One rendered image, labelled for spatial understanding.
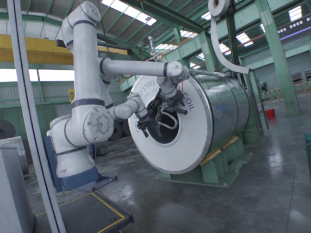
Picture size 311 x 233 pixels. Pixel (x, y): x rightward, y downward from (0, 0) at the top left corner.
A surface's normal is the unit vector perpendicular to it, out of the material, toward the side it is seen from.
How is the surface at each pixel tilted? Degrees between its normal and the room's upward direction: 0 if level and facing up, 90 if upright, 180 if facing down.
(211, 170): 90
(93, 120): 95
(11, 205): 90
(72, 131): 89
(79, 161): 69
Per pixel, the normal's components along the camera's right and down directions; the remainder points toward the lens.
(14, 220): 0.61, -0.17
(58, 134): -0.45, 0.05
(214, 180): -0.68, 0.14
